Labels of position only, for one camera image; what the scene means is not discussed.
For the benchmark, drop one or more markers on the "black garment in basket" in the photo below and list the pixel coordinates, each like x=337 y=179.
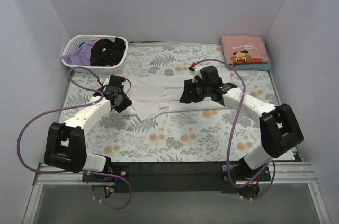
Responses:
x=107 y=53

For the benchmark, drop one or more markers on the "purple garment in basket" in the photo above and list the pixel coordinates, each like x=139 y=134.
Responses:
x=81 y=56

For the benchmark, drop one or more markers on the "aluminium frame rail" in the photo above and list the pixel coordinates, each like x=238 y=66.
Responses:
x=289 y=194

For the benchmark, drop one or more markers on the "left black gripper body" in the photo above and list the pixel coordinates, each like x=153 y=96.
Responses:
x=122 y=101

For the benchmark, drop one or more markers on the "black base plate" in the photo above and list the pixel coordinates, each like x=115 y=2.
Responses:
x=174 y=176

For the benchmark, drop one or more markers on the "floral table mat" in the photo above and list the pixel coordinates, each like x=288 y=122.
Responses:
x=208 y=135

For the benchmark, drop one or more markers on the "folded pink t shirt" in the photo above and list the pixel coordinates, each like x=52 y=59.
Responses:
x=243 y=49

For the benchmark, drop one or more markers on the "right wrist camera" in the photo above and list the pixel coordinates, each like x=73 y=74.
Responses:
x=197 y=73

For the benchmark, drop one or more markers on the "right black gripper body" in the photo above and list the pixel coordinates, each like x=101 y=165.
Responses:
x=189 y=92

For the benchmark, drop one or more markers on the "white plastic laundry basket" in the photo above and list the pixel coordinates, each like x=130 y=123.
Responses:
x=76 y=41

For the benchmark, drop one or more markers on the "white t shirt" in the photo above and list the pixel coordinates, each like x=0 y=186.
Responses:
x=154 y=95

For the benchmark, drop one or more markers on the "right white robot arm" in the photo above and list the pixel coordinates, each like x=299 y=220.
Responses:
x=278 y=125

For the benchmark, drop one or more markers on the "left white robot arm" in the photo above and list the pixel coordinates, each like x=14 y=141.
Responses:
x=66 y=144

